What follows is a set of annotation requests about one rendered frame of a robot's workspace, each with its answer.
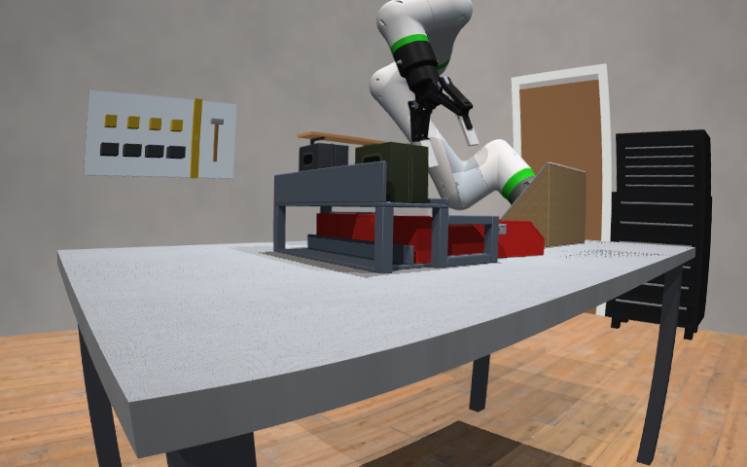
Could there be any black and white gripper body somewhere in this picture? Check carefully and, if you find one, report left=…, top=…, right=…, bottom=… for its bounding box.
left=406, top=65, right=443, bottom=110

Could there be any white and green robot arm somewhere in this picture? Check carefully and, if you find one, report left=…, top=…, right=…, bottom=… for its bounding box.
left=370, top=0, right=535, bottom=210

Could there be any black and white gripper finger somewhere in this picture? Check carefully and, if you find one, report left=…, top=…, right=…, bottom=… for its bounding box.
left=425, top=77, right=480, bottom=146
left=408, top=96, right=438, bottom=168

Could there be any dark grey metal shelf rack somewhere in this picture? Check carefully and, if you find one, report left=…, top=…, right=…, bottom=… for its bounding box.
left=273, top=161, right=507, bottom=273

